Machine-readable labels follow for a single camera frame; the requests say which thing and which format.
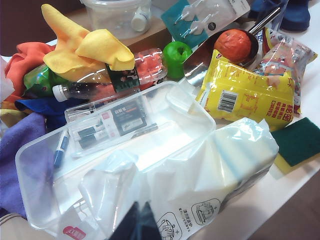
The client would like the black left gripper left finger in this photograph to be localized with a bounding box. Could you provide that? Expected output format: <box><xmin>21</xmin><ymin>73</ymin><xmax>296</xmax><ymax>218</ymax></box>
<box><xmin>115</xmin><ymin>199</ymin><xmax>141</xmax><ymax>240</ymax></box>

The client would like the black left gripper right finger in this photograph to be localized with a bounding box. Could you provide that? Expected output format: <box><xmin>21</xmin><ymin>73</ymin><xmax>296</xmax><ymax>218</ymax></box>
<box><xmin>140</xmin><ymin>201</ymin><xmax>164</xmax><ymax>240</ymax></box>

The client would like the transparent rectangular plastic box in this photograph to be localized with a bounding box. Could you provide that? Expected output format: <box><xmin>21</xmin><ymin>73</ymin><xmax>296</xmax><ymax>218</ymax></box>
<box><xmin>14</xmin><ymin>81</ymin><xmax>217</xmax><ymax>237</ymax></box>

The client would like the white printed sponge pack bag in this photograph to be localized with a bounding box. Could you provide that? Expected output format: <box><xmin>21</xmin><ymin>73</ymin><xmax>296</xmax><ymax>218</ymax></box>
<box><xmin>77</xmin><ymin>117</ymin><xmax>280</xmax><ymax>240</ymax></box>

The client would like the blue marker pen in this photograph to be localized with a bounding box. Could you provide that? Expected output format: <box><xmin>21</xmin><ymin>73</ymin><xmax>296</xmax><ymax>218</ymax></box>
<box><xmin>53</xmin><ymin>131</ymin><xmax>71</xmax><ymax>169</ymax></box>

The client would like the clear marker case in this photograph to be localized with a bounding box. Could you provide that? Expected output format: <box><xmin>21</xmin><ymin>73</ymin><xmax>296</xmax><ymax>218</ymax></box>
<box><xmin>64</xmin><ymin>94</ymin><xmax>161</xmax><ymax>158</ymax></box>

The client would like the purple cloth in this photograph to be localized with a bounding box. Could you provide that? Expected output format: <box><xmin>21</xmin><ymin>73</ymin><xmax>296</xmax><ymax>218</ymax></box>
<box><xmin>0</xmin><ymin>112</ymin><xmax>58</xmax><ymax>218</ymax></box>

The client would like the blue cloth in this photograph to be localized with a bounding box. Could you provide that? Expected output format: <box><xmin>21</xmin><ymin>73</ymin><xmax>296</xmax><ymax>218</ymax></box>
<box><xmin>14</xmin><ymin>96</ymin><xmax>76</xmax><ymax>126</ymax></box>

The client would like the clear bottle dark label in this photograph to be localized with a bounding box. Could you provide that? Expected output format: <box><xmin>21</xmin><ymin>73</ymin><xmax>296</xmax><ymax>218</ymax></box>
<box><xmin>51</xmin><ymin>47</ymin><xmax>171</xmax><ymax>103</ymax></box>

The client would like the yellow snack bag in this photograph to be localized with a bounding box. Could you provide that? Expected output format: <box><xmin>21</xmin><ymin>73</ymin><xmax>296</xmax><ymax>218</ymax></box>
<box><xmin>196</xmin><ymin>49</ymin><xmax>301</xmax><ymax>132</ymax></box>

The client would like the small yellow cloth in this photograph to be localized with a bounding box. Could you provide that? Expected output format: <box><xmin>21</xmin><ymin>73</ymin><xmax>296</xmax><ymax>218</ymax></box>
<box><xmin>0</xmin><ymin>100</ymin><xmax>19</xmax><ymax>129</ymax></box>

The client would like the green toy apple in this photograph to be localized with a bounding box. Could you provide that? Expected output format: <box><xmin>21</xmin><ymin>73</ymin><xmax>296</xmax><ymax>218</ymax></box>
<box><xmin>162</xmin><ymin>40</ymin><xmax>193</xmax><ymax>80</ymax></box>

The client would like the green plastic snack bag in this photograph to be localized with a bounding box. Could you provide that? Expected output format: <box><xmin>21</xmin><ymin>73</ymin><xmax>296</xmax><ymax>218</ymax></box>
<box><xmin>23</xmin><ymin>65</ymin><xmax>66</xmax><ymax>97</ymax></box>

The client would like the yellow green scouring sponge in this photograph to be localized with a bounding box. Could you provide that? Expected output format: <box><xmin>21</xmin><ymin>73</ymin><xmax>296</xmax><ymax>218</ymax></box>
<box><xmin>269</xmin><ymin>117</ymin><xmax>320</xmax><ymax>180</ymax></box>

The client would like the large yellow cloth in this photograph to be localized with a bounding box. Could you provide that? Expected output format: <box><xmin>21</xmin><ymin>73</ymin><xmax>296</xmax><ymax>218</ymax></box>
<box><xmin>40</xmin><ymin>3</ymin><xmax>136</xmax><ymax>81</ymax></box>

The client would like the teal hook blister package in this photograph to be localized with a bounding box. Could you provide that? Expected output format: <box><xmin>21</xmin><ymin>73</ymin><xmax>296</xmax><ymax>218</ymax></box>
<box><xmin>159</xmin><ymin>0</ymin><xmax>251</xmax><ymax>49</ymax></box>

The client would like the orange toy fruit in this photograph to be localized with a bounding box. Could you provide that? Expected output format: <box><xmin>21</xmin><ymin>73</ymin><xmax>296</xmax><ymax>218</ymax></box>
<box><xmin>213</xmin><ymin>29</ymin><xmax>252</xmax><ymax>63</ymax></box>

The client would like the orange cloth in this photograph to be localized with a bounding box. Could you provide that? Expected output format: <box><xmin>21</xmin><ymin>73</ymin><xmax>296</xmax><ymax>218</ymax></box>
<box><xmin>4</xmin><ymin>41</ymin><xmax>55</xmax><ymax>97</ymax></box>

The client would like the small white bottle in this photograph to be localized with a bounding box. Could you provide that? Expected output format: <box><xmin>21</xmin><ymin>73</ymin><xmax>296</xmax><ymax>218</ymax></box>
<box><xmin>131</xmin><ymin>7</ymin><xmax>148</xmax><ymax>33</ymax></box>

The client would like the round clear lidded container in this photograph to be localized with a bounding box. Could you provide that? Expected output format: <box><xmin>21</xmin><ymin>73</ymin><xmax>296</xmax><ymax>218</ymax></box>
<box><xmin>81</xmin><ymin>0</ymin><xmax>153</xmax><ymax>41</ymax></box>

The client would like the red printed clear snack bag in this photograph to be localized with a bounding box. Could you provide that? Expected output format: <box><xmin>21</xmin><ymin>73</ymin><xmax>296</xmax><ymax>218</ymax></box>
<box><xmin>252</xmin><ymin>27</ymin><xmax>318</xmax><ymax>118</ymax></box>

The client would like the dark blue bulky object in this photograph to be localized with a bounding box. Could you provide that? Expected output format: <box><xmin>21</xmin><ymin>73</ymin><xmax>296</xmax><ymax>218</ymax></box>
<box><xmin>249</xmin><ymin>0</ymin><xmax>311</xmax><ymax>33</ymax></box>

